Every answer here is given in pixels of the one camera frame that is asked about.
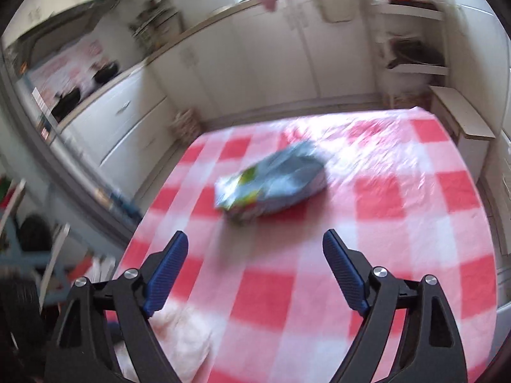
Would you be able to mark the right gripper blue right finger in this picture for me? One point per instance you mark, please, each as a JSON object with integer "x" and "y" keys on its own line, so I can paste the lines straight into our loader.
{"x": 429, "y": 348}

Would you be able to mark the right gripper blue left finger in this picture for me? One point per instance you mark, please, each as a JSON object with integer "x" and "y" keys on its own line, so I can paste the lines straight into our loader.
{"x": 82, "y": 349}

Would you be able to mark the white plastic bag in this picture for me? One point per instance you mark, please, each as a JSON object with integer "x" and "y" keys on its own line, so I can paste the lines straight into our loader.
{"x": 185, "y": 337}

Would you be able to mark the white kitchen cabinets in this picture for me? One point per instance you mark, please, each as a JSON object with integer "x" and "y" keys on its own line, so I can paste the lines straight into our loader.
{"x": 250, "y": 64}

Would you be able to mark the red white checkered tablecloth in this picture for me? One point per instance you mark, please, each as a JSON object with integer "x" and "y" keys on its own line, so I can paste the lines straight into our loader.
{"x": 282, "y": 293}

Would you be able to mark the blue milk carton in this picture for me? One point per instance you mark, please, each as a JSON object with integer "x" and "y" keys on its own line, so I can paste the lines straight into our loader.
{"x": 274, "y": 184}

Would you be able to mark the black frying pan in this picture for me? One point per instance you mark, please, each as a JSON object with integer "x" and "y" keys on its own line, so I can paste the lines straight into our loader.
{"x": 66, "y": 104}

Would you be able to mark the floral waste basket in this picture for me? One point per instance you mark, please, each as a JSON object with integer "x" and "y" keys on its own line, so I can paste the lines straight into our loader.
{"x": 186, "y": 126}

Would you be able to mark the black wok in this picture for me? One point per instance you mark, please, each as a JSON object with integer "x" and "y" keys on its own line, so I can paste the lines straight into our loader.
{"x": 104, "y": 72}

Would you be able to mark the white shelf rack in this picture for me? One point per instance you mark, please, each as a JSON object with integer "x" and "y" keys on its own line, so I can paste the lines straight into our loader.
{"x": 409, "y": 50}

